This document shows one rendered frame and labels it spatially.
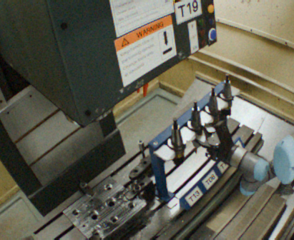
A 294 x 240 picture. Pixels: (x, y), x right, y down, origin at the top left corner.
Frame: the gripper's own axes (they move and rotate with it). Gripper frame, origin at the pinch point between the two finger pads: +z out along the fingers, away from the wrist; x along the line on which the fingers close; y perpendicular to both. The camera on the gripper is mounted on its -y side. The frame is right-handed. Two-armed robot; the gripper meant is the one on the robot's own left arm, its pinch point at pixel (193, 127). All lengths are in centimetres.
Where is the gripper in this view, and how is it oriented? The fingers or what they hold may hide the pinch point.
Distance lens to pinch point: 110.6
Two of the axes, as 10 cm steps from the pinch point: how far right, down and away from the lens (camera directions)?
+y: 1.2, 7.4, 6.6
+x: 7.1, -5.3, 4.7
